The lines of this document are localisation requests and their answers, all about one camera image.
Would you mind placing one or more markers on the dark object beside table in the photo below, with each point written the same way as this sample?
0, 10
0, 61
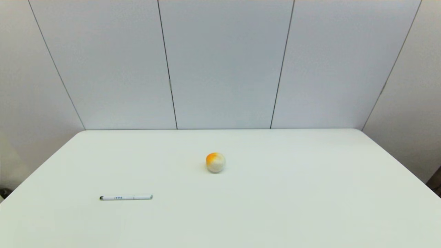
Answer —
4, 193

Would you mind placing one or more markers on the white pen with silver clip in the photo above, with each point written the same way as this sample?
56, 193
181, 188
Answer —
125, 197

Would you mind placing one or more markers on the brown furniture edge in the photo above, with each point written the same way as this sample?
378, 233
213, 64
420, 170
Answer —
436, 184

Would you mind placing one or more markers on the orange and white ball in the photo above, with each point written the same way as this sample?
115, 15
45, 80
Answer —
215, 163

